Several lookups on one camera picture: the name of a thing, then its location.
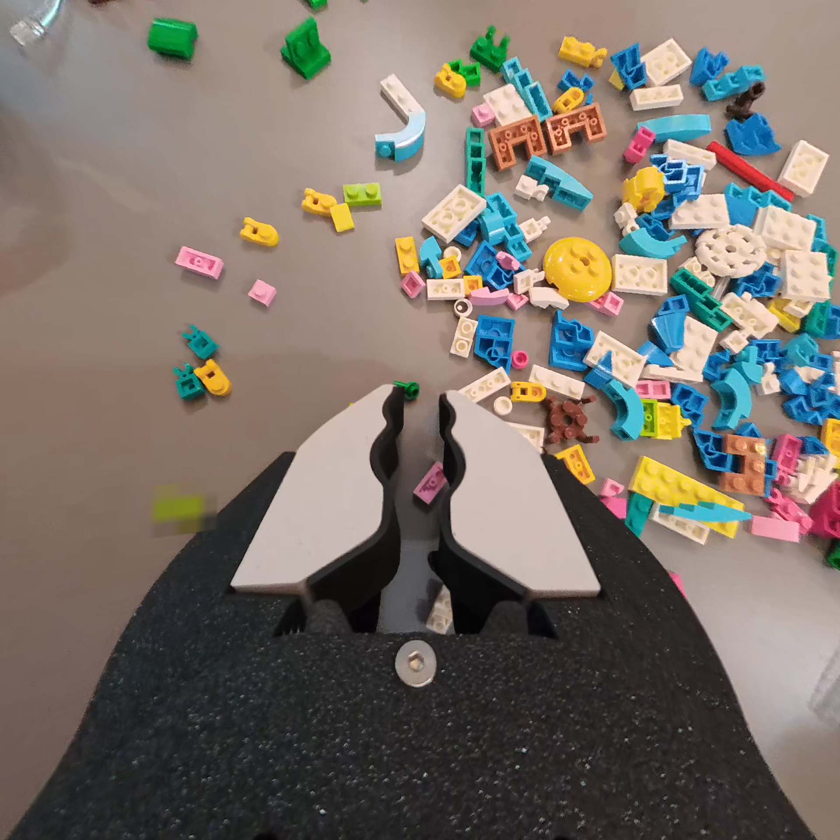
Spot white lego plate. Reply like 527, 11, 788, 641
425, 584, 455, 635

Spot pile of mixed lego bricks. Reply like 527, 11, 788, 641
377, 26, 840, 598

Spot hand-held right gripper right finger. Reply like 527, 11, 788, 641
437, 390, 602, 600

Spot white and blue curved lego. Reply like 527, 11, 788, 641
374, 73, 427, 160

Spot green curved lego slope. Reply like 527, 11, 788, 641
146, 17, 199, 61

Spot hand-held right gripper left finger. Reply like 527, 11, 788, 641
231, 385, 403, 602

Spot pink lego tile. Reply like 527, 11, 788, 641
413, 461, 448, 505

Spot pink lego plate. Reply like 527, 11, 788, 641
175, 246, 224, 280

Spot clear plastic tube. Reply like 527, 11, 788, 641
8, 0, 65, 47

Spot green lego bracket piece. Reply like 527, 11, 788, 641
280, 16, 332, 81

